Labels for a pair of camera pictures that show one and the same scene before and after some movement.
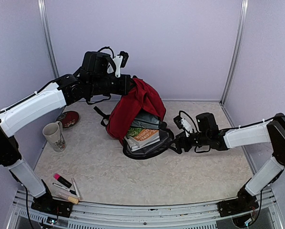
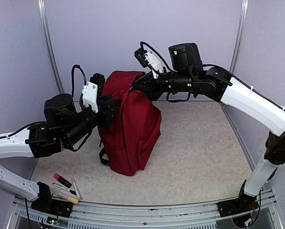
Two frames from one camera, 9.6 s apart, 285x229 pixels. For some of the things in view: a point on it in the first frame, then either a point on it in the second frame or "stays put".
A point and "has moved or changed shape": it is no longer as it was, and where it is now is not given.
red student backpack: x=138 y=98 has moved or changed shape
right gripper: x=182 y=139 -> x=152 y=91
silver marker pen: x=75 y=188 stays put
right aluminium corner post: x=244 y=13 stays put
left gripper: x=124 y=87 -> x=107 y=116
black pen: x=70 y=191 stays put
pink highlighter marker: x=62 y=180 stays put
